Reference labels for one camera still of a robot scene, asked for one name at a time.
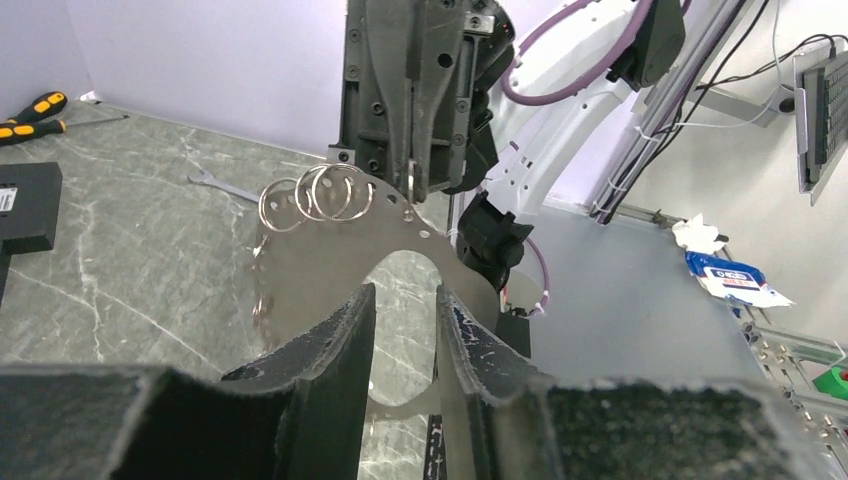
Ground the silver keyring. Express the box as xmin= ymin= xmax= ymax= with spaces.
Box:
xmin=258 ymin=177 xmax=311 ymax=234
xmin=307 ymin=164 xmax=376 ymax=223
xmin=297 ymin=163 xmax=356 ymax=223

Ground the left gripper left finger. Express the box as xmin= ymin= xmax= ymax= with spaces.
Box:
xmin=1 ymin=284 xmax=376 ymax=479

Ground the silver wrench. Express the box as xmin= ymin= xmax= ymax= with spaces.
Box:
xmin=186 ymin=169 xmax=259 ymax=204

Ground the white crumpled tissue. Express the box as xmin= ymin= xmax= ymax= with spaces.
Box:
xmin=671 ymin=214 xmax=729 ymax=254

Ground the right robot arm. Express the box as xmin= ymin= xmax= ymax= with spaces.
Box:
xmin=329 ymin=1 xmax=688 ymax=290

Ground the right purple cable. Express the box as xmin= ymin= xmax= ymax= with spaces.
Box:
xmin=500 ymin=0 xmax=657 ymax=107

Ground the aluminium rail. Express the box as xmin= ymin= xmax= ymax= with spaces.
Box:
xmin=582 ymin=207 xmax=847 ymax=479

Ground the green red object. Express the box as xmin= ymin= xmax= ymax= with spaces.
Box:
xmin=813 ymin=366 xmax=848 ymax=401

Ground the yellow black screwdriver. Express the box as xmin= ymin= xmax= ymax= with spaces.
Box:
xmin=3 ymin=91 xmax=68 ymax=124
xmin=1 ymin=114 xmax=129 ymax=147

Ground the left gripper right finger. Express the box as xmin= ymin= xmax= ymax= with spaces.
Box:
xmin=435 ymin=286 xmax=840 ymax=479

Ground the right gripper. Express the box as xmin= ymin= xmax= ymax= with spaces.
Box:
xmin=331 ymin=1 xmax=515 ymax=202

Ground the blue white packet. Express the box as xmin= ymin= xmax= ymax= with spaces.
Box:
xmin=684 ymin=251 xmax=794 ymax=309

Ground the black rectangular box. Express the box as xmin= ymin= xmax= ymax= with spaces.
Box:
xmin=1 ymin=162 xmax=63 ymax=255

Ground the dark perforated ring plate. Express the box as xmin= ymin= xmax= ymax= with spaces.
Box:
xmin=254 ymin=174 xmax=521 ymax=426

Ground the black monitor on stand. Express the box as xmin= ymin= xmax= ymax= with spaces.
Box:
xmin=793 ymin=45 xmax=847 ymax=205

